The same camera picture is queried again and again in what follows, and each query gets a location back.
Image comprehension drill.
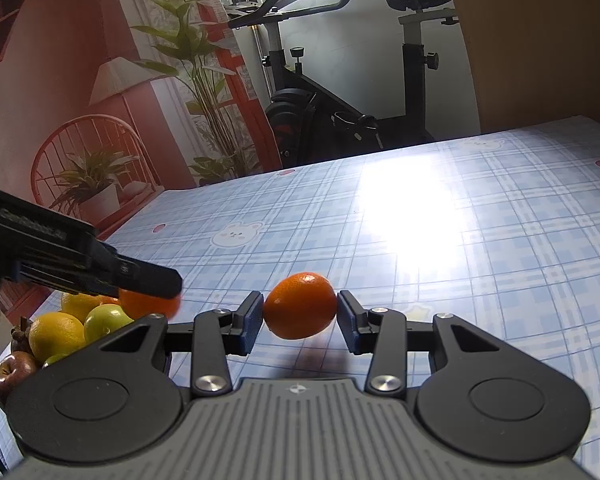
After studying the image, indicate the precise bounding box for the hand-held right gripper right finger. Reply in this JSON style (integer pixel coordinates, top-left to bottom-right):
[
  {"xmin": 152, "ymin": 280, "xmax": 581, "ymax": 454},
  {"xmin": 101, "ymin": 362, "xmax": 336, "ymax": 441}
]
[{"xmin": 336, "ymin": 290, "xmax": 546, "ymax": 397}]

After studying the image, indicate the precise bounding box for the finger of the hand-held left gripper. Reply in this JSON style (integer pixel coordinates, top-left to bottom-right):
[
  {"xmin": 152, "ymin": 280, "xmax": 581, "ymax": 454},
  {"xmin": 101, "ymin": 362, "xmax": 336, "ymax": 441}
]
[{"xmin": 92, "ymin": 242, "xmax": 184, "ymax": 298}]

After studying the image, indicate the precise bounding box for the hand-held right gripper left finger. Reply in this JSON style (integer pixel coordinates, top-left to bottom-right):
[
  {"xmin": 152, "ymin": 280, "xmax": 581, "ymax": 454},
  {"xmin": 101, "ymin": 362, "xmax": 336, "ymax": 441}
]
[{"xmin": 55, "ymin": 291, "xmax": 265, "ymax": 397}]

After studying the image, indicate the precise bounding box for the orange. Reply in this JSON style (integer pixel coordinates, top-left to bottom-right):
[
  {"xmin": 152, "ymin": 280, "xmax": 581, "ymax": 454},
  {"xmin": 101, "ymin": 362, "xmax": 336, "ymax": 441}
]
[
  {"xmin": 117, "ymin": 287, "xmax": 182, "ymax": 321},
  {"xmin": 263, "ymin": 272, "xmax": 339, "ymax": 341}
]

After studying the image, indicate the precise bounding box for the yellow-green apple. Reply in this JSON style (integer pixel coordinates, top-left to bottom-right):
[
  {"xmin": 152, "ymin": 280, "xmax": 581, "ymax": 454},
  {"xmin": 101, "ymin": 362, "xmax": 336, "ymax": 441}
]
[{"xmin": 83, "ymin": 303, "xmax": 135, "ymax": 345}]

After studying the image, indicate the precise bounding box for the yellow lemon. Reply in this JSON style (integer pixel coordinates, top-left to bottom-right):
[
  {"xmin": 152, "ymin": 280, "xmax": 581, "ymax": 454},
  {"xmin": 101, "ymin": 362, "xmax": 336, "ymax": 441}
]
[
  {"xmin": 28, "ymin": 311, "xmax": 87, "ymax": 363},
  {"xmin": 60, "ymin": 291, "xmax": 103, "ymax": 325}
]

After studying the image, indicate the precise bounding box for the purple mangosteen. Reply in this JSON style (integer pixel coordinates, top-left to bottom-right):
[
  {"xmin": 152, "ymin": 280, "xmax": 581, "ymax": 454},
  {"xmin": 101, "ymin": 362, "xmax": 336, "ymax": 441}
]
[{"xmin": 9, "ymin": 317, "xmax": 36, "ymax": 356}]

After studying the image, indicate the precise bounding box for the red apple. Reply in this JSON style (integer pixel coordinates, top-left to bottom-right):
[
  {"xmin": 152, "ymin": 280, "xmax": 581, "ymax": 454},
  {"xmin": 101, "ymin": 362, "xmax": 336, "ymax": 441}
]
[{"xmin": 0, "ymin": 351, "xmax": 40, "ymax": 408}]

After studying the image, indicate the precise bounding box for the blue plaid tablecloth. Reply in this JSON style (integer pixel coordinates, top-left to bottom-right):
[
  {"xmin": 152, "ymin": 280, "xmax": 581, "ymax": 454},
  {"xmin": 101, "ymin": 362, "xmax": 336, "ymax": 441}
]
[{"xmin": 0, "ymin": 115, "xmax": 600, "ymax": 473}]

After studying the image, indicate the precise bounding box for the black exercise bike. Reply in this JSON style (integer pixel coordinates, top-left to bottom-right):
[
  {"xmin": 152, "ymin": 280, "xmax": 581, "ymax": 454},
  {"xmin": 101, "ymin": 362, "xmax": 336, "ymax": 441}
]
[{"xmin": 227, "ymin": 0, "xmax": 461, "ymax": 168}]

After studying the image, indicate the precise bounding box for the wooden panel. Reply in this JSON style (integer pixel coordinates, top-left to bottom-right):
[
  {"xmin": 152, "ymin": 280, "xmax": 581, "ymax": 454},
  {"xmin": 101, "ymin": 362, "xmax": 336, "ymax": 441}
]
[{"xmin": 439, "ymin": 0, "xmax": 600, "ymax": 136}]

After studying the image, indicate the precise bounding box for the printed wall backdrop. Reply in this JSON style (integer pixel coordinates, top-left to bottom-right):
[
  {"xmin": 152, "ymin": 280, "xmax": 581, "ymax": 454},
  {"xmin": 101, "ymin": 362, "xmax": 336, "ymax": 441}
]
[{"xmin": 0, "ymin": 0, "xmax": 286, "ymax": 321}]

